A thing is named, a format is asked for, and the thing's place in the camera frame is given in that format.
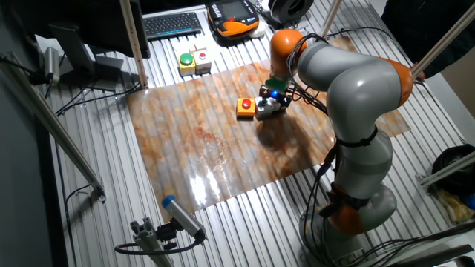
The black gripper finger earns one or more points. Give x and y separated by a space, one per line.
264 101
272 103

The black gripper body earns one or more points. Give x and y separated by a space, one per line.
277 95

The grey box with green button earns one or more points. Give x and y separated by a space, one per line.
262 111

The orange box with red button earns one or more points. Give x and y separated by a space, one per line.
245 107

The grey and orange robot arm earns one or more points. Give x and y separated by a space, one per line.
356 96

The marble pattern mat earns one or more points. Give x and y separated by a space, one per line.
222 148

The white round object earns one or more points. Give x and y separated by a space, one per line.
258 31

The yellow box with green button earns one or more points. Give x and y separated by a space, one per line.
186 65

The black spool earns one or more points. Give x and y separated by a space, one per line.
291 9

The orange and black teach pendant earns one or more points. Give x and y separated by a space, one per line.
232 18

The black keyboard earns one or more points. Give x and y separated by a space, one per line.
172 25

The person in dark clothes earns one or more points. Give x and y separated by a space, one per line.
419 33

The slanted aluminium bar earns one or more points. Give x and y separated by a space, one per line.
445 41

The short aluminium profile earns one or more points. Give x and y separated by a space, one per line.
445 172

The black bag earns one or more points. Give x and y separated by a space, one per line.
454 167

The black monitor stand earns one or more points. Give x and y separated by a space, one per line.
78 55

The black monitor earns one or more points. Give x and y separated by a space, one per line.
74 22

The yellow plastic bag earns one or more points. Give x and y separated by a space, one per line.
452 205

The long diagonal aluminium beam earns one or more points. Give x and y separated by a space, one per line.
48 118

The thin silver post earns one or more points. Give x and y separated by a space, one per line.
330 16

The silver camera with blue cap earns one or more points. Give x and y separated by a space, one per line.
183 217

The beige upright post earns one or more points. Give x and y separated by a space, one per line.
134 44

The aluminium camera mount profile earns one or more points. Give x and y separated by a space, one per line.
148 241

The silver cylinder camera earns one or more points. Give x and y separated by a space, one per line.
52 63

